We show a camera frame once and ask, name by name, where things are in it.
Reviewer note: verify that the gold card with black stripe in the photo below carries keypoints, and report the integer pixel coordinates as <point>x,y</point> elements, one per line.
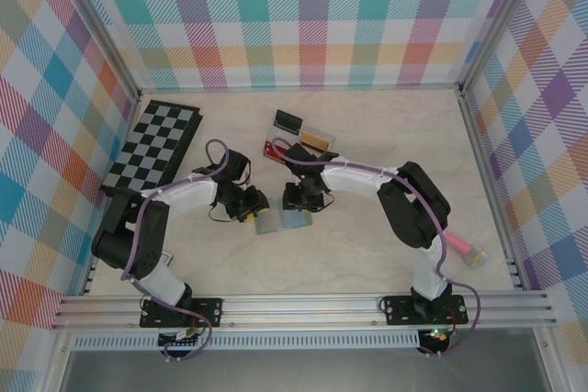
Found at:
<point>314,139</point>

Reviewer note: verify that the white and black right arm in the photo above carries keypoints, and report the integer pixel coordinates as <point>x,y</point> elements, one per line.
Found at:
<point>353,178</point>

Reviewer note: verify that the small circuit board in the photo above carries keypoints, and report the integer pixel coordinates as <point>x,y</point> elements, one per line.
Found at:
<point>181,341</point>
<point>438,336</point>

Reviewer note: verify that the red card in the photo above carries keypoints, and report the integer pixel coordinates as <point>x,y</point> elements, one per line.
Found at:
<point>274,148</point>

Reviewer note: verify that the pink toy microphone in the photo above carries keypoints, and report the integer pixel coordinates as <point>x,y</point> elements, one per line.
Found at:
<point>457,241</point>

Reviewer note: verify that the clear acrylic card stand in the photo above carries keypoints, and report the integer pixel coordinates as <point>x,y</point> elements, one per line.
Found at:
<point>274,136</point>

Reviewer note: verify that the aluminium frame post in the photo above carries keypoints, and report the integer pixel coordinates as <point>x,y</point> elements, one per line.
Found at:
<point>500,20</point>
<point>102,29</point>

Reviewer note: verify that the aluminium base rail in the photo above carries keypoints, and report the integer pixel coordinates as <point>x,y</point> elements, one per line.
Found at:
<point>298,309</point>

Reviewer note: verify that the aluminium side rail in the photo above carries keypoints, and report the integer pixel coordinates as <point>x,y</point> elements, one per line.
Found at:
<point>132,112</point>
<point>486,158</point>

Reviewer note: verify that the aluminium rear rail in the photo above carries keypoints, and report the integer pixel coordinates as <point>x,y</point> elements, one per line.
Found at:
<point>298,88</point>

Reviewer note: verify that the mint green card holder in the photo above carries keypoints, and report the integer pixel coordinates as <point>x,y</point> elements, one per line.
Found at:
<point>271,222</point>

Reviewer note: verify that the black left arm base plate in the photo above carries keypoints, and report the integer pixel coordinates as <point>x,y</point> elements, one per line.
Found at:
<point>209,311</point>

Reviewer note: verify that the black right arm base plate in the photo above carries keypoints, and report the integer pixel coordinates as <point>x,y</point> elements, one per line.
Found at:
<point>397,309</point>

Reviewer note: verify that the black and grey chessboard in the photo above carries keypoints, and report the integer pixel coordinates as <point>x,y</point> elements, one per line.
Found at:
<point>147,148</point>

